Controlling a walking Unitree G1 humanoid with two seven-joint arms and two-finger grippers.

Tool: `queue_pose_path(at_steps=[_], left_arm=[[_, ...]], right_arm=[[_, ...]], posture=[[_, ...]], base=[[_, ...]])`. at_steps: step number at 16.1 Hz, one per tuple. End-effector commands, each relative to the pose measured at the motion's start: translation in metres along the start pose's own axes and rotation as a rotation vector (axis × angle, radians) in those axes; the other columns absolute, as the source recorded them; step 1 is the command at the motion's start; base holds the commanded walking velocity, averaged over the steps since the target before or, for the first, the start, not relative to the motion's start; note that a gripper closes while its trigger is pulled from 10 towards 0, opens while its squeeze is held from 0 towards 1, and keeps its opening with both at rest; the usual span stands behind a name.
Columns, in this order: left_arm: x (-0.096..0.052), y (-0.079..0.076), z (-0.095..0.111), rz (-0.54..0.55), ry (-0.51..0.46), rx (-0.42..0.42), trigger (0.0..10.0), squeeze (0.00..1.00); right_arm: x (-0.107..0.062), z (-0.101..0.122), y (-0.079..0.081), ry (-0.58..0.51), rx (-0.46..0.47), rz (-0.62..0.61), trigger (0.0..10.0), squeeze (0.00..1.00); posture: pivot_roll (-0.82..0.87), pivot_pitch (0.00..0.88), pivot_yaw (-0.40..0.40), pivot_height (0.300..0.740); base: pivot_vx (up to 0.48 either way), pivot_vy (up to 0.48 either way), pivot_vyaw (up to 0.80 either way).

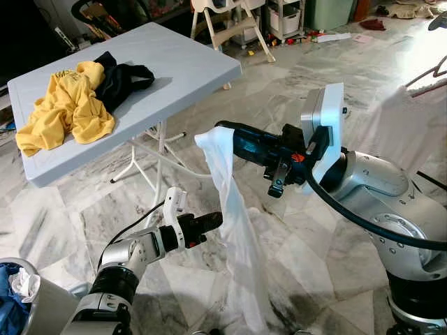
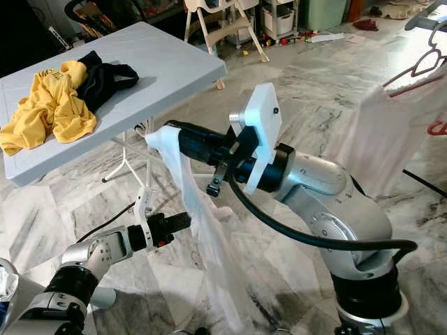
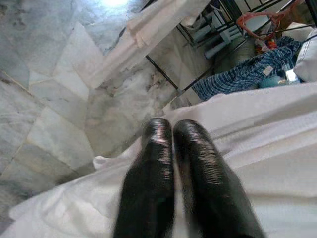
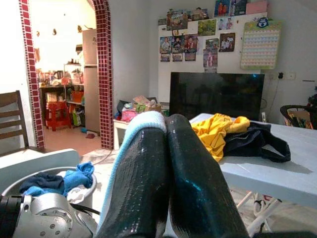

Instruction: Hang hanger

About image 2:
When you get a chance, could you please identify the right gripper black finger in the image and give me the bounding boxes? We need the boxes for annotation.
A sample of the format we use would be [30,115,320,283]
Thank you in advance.
[178,140,226,167]
[164,121,228,149]

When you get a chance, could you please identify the large white garment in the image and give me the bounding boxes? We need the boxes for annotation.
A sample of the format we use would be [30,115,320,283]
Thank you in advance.
[145,126,256,334]

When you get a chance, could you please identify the yellow printed t-shirt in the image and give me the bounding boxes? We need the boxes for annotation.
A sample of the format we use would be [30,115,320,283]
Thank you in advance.
[0,59,97,156]

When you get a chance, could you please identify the dusky pink plastic hanger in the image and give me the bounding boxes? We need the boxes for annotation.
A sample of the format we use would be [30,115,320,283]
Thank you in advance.
[383,31,447,91]

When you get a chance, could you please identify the orange plastic hanger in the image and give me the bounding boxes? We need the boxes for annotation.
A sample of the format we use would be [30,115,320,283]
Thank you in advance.
[427,120,447,137]

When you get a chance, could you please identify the light blue folding table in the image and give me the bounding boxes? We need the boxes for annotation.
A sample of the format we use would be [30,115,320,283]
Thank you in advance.
[0,21,228,193]

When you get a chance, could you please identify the pale blue plastic chair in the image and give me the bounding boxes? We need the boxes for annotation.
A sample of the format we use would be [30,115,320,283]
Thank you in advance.
[89,286,117,313]

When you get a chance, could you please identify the black crumpled garment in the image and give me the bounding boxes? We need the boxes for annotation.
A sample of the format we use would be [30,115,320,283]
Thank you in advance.
[77,50,139,111]

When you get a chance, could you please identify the white baby high chair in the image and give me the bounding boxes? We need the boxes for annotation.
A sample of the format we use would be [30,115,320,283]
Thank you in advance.
[184,0,270,64]

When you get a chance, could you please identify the white plastic drawer unit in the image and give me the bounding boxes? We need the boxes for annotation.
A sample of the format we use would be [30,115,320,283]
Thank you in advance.
[262,0,298,39]

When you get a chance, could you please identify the pale pink shirt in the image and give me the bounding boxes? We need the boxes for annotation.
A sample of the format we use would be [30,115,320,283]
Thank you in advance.
[328,82,447,200]

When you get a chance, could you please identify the white flat box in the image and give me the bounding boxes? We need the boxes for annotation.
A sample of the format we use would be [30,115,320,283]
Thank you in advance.
[309,32,346,43]

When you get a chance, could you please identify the black round basket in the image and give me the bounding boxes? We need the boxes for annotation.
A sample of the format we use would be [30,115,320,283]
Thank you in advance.
[64,0,135,40]

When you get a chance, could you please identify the small white garment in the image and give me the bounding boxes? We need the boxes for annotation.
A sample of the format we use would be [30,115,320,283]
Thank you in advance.
[0,269,19,301]

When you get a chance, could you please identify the green plastic bin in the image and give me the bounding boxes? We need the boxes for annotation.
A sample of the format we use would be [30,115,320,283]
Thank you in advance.
[297,0,350,30]

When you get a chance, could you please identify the grey laundry bucket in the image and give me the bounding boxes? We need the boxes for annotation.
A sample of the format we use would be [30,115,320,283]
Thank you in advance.
[0,258,30,335]

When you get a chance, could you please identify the dark red cloth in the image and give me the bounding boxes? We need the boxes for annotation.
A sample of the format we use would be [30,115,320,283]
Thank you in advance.
[353,19,379,32]

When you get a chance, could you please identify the black television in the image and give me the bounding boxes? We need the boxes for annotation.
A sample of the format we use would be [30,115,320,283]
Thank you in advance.
[0,0,67,77]

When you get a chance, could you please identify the beige floor cloth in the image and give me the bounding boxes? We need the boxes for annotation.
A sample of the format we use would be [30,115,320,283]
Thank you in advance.
[377,2,430,20]

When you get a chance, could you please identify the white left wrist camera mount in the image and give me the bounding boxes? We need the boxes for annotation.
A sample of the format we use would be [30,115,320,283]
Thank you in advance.
[135,187,158,248]

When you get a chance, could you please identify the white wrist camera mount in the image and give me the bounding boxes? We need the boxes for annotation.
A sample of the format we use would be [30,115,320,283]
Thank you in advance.
[135,187,158,248]
[229,82,282,195]

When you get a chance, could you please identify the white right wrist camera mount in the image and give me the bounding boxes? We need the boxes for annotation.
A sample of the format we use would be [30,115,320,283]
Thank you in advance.
[229,82,282,195]

